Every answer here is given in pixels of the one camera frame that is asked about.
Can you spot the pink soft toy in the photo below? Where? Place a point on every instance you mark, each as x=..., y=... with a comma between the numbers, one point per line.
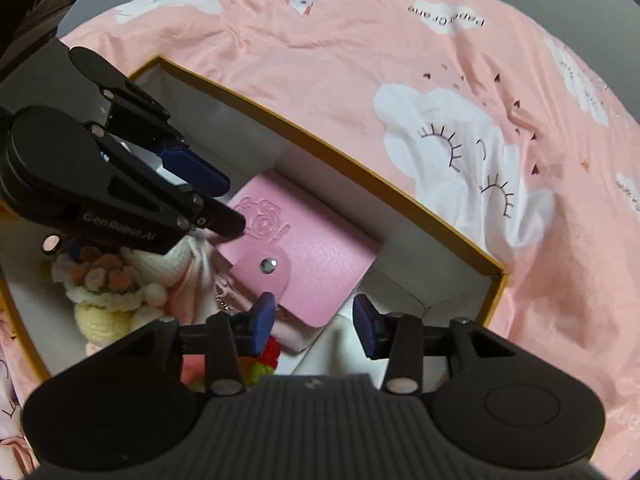
x=192, y=372

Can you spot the orange-rimmed cardboard box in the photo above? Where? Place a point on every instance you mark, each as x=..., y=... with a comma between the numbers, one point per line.
x=430, y=257

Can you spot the pink snap wallet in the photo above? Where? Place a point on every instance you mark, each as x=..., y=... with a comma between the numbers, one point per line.
x=320, y=255

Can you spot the white crochet bunny plush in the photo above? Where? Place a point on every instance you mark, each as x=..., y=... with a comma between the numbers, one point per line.
x=105, y=310

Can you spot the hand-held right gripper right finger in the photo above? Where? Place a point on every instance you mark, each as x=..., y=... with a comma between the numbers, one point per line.
x=364, y=327

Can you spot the dark object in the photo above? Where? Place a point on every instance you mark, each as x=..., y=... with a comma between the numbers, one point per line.
x=35, y=5

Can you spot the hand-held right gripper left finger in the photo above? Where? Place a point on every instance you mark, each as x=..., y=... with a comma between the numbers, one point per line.
x=264, y=320

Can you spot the red and green crochet toy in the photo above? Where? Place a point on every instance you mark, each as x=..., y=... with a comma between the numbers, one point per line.
x=270, y=351

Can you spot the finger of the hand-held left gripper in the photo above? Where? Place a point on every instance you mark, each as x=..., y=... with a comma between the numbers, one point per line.
x=220, y=222
x=195, y=166

